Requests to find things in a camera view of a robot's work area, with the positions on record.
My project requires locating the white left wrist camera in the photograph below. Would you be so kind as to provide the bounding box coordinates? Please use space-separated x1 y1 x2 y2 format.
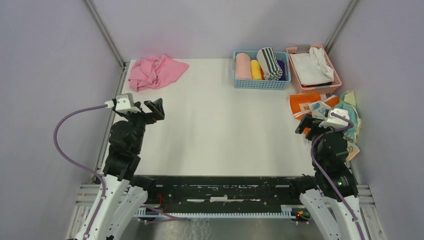
104 93 142 114

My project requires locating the white folded cloth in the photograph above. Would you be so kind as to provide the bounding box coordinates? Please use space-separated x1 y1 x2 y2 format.
290 47 335 86

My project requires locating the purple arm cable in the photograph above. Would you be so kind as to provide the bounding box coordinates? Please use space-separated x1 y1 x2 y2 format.
310 112 366 240
53 104 109 240

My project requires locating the teal rabbit pattern towel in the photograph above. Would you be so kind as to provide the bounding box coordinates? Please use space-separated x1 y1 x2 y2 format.
308 101 360 162

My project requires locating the rolled striped towel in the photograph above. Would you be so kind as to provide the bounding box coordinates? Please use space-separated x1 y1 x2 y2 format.
256 47 282 81

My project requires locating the white cable duct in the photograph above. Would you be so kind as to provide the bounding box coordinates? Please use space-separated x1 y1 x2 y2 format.
137 204 312 220

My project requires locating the crumpled pink towel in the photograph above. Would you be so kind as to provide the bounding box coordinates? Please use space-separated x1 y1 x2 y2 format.
128 54 189 92

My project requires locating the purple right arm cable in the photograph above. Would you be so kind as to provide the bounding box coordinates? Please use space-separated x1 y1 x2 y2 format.
310 112 366 240

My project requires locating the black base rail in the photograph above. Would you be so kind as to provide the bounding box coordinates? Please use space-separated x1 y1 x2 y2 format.
94 175 360 215

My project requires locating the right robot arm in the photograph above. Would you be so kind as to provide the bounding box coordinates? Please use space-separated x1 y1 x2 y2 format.
288 108 369 240

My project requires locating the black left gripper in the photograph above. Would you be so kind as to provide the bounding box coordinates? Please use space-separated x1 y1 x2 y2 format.
120 97 165 152

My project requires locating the pink plastic basket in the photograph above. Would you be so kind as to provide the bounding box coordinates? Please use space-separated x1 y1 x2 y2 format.
286 44 342 94

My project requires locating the rolled peach towel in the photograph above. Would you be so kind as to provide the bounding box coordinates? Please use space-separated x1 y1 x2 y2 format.
235 52 252 79

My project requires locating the rolled purple towel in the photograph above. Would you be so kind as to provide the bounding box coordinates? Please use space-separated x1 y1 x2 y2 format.
277 59 287 82

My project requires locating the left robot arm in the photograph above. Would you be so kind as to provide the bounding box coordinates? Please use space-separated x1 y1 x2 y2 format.
74 94 165 240

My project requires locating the orange white towel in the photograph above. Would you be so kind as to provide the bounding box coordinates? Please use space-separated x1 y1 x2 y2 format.
287 92 340 120

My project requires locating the rolled yellow towel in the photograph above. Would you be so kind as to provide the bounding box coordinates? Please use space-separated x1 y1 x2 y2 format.
250 60 263 80

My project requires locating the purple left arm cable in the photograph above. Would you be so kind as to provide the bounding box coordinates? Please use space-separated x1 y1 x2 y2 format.
53 104 109 240

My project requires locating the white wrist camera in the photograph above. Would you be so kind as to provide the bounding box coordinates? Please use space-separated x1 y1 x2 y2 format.
104 93 142 114
319 108 350 129

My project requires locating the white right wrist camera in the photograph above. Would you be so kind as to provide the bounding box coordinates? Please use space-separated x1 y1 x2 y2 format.
319 108 350 129

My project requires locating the blue plastic basket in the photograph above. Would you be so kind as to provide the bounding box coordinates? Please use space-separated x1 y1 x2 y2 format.
232 50 292 91

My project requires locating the light blue yellow towel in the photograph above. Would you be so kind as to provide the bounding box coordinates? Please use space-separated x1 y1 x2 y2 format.
335 90 362 144

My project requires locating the aluminium frame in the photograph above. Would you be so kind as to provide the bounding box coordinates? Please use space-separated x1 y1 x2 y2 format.
66 0 387 240

